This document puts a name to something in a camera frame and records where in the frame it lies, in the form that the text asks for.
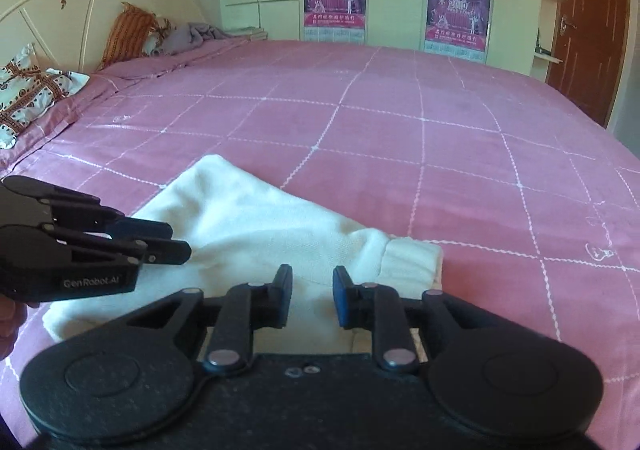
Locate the left hand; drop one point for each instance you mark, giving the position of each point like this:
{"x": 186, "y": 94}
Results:
{"x": 12, "y": 317}

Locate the grey crumpled blanket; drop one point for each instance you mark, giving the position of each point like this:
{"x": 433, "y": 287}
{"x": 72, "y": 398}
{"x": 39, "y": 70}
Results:
{"x": 168, "y": 38}

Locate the white patterned pillow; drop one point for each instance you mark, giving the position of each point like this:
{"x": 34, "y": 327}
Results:
{"x": 27, "y": 92}

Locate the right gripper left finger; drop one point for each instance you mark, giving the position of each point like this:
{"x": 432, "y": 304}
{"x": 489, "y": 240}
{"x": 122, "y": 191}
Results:
{"x": 236, "y": 316}

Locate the brown wooden door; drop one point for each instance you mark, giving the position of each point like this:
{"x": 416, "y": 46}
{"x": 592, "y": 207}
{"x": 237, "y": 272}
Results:
{"x": 590, "y": 41}

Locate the orange striped pillow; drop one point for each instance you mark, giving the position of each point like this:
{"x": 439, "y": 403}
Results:
{"x": 135, "y": 33}

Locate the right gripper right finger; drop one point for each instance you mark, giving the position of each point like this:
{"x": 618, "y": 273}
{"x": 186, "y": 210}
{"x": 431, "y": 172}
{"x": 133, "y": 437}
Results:
{"x": 377, "y": 309}

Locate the white pants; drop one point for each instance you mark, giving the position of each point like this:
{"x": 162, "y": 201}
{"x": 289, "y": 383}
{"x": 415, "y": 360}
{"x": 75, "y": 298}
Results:
{"x": 241, "y": 230}

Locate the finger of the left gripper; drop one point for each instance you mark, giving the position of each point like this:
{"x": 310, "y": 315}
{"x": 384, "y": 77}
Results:
{"x": 166, "y": 251}
{"x": 145, "y": 227}

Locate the pink checked bed sheet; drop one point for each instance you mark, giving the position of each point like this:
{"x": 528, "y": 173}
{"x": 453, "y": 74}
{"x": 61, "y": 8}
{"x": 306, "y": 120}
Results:
{"x": 534, "y": 205}

